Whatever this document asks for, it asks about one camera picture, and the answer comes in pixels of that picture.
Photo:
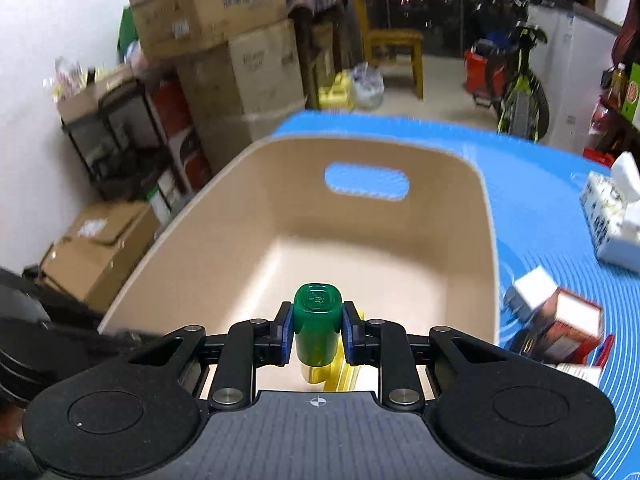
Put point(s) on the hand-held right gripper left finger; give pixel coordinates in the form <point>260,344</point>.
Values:
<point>286,334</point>

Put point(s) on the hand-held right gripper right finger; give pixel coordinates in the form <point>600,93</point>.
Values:
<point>349,334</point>

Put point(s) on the yellow bottle with green cap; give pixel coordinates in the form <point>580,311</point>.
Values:
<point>316,325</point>

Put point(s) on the beige plastic bin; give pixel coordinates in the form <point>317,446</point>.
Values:
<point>240,230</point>

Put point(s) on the small white box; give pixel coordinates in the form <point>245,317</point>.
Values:
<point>530,290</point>

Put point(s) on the red patterned box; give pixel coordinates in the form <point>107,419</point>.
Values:
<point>570,325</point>

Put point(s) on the red plastic tool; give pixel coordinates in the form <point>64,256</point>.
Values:
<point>606,350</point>

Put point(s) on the torn cardboard box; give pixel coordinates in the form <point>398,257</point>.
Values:
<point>100,255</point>

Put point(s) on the large plain cardboard box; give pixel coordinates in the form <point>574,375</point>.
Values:
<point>250,70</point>
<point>250,135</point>

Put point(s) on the black metal shelf rack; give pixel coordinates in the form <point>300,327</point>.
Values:
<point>110,145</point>

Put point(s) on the red and white carton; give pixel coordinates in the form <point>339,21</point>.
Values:
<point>182,135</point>

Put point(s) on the blue ribbed mat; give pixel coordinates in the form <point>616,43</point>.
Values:
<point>540,200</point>

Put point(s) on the yellow plastic jug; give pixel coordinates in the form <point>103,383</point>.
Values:
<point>335,95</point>

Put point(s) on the clear plastic bag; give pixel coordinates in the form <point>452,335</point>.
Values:
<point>367,85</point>

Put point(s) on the cardboard box on rack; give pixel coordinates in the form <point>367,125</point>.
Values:
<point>85,97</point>

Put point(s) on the white patterned tissue box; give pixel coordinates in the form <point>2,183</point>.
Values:
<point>612,215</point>

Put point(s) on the red bucket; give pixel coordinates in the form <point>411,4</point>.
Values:
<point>480,75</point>

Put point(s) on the black and green bicycle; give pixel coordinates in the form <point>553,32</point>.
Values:
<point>522,100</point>

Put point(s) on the wooden chair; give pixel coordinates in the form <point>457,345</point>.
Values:
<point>390,40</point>

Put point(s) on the red gift box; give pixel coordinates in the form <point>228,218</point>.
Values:
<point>597,156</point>

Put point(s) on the green bag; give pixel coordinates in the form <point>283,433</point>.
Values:
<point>127,30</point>

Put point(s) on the open taped cardboard box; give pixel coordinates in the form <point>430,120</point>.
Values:
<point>200,5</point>

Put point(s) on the white chest freezer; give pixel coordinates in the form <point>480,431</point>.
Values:
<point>570,70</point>

